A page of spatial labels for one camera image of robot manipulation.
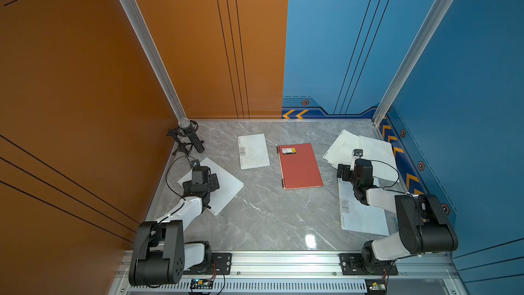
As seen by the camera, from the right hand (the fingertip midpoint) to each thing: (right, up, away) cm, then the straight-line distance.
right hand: (350, 165), depth 95 cm
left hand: (-69, -5, -3) cm, 69 cm away
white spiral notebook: (-57, -9, -2) cm, 58 cm away
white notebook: (-46, +6, +10) cm, 48 cm away
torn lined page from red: (+21, +5, +11) cm, 24 cm away
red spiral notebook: (-23, -2, +5) cm, 24 cm away
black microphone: (-76, +14, -3) cm, 78 cm away
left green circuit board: (-63, -39, -24) cm, 77 cm away
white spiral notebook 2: (-1, -20, -11) cm, 23 cm away
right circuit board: (-1, -39, -24) cm, 46 cm away
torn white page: (0, +5, +11) cm, 12 cm away
